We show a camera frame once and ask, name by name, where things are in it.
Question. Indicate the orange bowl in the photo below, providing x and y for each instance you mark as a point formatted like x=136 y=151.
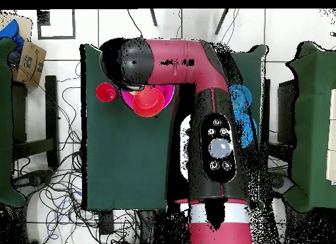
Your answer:
x=148 y=102

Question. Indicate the large pink bowl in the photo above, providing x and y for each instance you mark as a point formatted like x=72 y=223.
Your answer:
x=168 y=91

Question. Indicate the large blue bowl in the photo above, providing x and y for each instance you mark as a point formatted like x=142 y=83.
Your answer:
x=246 y=131

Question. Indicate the small blue bowl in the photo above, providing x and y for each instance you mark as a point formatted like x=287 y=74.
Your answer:
x=242 y=97

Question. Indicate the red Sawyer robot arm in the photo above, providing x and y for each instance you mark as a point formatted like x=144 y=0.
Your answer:
x=183 y=63

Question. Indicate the dark green tablecloth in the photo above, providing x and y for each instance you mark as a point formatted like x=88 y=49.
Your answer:
x=126 y=162

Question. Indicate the red cup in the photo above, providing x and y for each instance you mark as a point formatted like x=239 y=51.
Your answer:
x=105 y=93

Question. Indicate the black power strip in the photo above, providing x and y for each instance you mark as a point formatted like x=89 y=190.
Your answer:
x=106 y=225

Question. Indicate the dark tripod leg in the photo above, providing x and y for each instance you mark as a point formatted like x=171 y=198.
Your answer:
x=153 y=17
x=221 y=22

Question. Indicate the black monitor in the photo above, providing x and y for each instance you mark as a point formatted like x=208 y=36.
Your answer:
x=286 y=110

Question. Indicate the dark grey stand base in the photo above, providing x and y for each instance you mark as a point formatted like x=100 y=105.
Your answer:
x=284 y=183
x=34 y=179

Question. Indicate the green cloth on side table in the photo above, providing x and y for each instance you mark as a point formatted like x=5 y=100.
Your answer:
x=312 y=123
x=5 y=123

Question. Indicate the cardboard box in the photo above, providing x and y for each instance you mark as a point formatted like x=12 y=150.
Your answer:
x=30 y=63

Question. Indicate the white box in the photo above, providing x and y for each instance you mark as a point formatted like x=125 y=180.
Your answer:
x=332 y=136

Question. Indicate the blue cloth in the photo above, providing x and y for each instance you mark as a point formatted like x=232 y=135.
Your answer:
x=11 y=31

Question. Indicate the black chair frame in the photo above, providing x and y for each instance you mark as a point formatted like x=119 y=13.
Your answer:
x=51 y=110

